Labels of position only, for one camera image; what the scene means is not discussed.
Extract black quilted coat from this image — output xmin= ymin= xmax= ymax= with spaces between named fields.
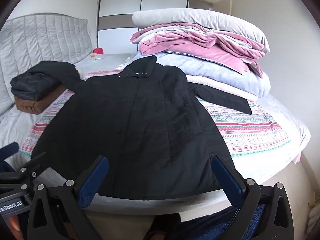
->
xmin=31 ymin=56 xmax=252 ymax=200

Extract pale pink folded blanket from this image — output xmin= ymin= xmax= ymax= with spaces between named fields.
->
xmin=186 ymin=75 xmax=258 ymax=101

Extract folded dark navy jacket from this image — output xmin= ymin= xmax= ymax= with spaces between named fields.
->
xmin=10 ymin=72 xmax=61 ymax=101

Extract light blue fleece blanket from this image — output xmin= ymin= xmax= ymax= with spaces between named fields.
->
xmin=132 ymin=52 xmax=272 ymax=99

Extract grey padded headboard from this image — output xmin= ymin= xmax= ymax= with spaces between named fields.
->
xmin=1 ymin=13 xmax=92 ymax=114

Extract red small object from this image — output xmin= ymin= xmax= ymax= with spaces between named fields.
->
xmin=93 ymin=48 xmax=104 ymax=55

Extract pink velvet blanket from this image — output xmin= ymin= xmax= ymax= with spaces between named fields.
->
xmin=130 ymin=22 xmax=266 ymax=77

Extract grey pillow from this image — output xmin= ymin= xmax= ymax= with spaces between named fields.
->
xmin=132 ymin=8 xmax=270 ymax=53

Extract white sliding wardrobe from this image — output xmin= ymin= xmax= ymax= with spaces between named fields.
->
xmin=97 ymin=0 xmax=189 ymax=54

